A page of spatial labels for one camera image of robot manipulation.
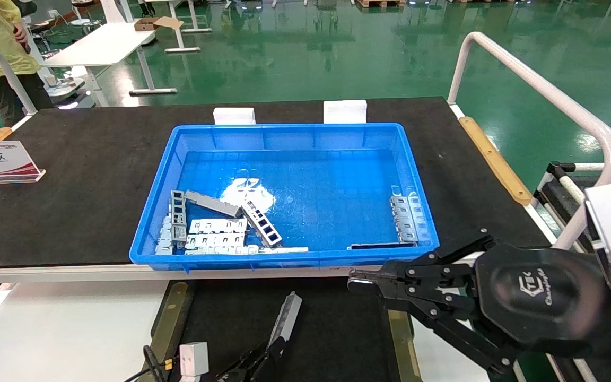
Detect metal bracket with dark windows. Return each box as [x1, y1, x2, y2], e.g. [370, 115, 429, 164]
[241, 200, 283, 248]

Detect long silver metal channel bracket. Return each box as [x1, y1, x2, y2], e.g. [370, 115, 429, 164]
[267, 291, 303, 351]

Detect white desk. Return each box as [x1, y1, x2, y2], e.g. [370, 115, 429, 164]
[40, 21, 179, 96]

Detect white tubular guard rail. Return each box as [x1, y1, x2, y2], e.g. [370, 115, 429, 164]
[446, 32, 611, 250]

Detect small silver bracket stack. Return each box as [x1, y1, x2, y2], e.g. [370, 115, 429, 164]
[155, 215, 174, 255]

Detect dark flat metal bracket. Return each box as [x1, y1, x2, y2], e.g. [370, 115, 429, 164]
[347, 241, 418, 250]

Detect plain grey metal bracket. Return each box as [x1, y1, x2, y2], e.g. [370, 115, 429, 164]
[185, 190, 243, 218]

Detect silver bracket with square holes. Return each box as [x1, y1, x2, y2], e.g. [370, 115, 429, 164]
[171, 190, 187, 248]

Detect blue plastic bin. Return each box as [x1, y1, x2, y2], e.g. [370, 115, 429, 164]
[129, 123, 440, 272]

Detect white foam block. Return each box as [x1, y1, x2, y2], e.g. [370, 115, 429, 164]
[323, 100, 368, 124]
[214, 107, 257, 126]

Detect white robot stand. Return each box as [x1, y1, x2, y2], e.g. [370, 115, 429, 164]
[30, 0, 86, 107]

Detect black cart with white tubes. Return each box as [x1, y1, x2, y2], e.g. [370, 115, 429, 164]
[534, 161, 611, 247]

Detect black table mat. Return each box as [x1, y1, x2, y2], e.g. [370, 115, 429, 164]
[0, 97, 556, 268]

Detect silver tabbed metal bracket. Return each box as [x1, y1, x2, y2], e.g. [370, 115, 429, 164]
[389, 194, 424, 245]

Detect black cable with yellow tag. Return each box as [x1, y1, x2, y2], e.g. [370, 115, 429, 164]
[125, 345, 176, 382]

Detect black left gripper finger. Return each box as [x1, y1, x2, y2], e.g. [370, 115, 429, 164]
[255, 337, 287, 380]
[215, 348, 270, 382]

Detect open cardboard box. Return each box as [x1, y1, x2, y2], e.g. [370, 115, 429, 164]
[134, 17, 184, 31]

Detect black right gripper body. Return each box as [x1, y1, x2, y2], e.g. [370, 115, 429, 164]
[473, 243, 603, 357]

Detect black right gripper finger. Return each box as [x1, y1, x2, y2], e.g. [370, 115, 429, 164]
[380, 291, 516, 376]
[348, 228, 497, 298]

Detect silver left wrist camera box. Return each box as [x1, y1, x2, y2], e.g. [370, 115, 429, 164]
[178, 342, 210, 381]

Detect brass side rail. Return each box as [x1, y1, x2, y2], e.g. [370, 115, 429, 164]
[388, 310, 423, 382]
[149, 281, 195, 367]

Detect white desk frame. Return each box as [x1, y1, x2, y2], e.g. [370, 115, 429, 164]
[165, 0, 213, 54]

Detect long wooden edge strip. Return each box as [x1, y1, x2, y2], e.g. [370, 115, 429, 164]
[459, 117, 533, 206]

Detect white slotted metal bracket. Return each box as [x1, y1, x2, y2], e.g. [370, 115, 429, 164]
[188, 218, 248, 235]
[185, 233, 246, 249]

